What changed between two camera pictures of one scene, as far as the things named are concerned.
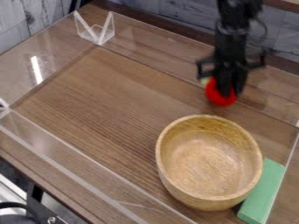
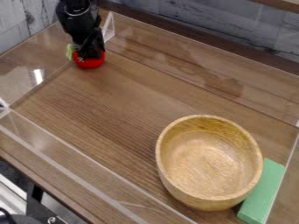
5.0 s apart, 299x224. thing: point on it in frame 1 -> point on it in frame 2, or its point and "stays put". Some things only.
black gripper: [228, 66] -> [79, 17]
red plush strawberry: [215, 94] -> [88, 62]
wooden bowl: [210, 159] stays put
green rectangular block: [255, 207] stays put
